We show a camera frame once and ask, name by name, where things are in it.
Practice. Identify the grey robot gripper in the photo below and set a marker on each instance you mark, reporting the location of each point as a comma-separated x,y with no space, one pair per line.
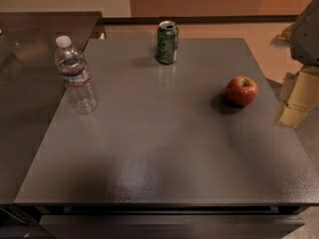
307,37

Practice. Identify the red apple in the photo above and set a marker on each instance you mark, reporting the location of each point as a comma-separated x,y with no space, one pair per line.
241,91

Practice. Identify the green soda can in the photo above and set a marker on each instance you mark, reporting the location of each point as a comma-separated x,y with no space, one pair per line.
167,42

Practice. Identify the dark drawer under table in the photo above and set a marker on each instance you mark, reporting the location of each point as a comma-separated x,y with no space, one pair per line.
159,226

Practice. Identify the clear plastic water bottle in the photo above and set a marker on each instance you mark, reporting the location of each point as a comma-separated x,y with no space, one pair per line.
74,71

